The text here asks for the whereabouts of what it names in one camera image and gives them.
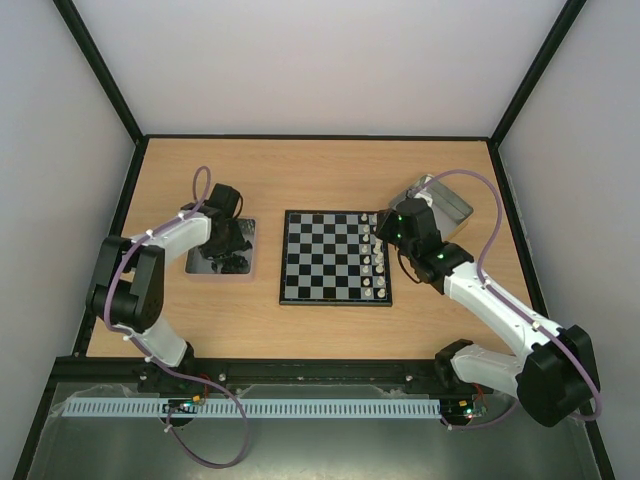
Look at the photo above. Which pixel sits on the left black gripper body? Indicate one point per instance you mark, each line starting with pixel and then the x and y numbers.
pixel 221 245

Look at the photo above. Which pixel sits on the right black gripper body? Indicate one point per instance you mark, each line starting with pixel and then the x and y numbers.
pixel 388 226

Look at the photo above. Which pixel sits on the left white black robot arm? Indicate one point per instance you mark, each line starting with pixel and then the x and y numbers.
pixel 128 283

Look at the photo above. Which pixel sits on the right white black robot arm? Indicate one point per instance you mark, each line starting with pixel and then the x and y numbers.
pixel 550 370

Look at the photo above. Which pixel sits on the pink tin with black pieces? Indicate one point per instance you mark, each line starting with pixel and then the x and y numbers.
pixel 197 268

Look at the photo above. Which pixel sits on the black silver chess board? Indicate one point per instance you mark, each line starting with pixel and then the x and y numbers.
pixel 322 263

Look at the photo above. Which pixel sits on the gold silver empty tin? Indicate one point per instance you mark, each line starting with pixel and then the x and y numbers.
pixel 451 212

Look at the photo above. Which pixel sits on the black aluminium frame rail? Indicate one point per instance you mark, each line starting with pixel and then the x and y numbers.
pixel 410 376

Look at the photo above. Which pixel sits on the light blue slotted cable duct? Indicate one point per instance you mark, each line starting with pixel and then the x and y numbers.
pixel 88 407

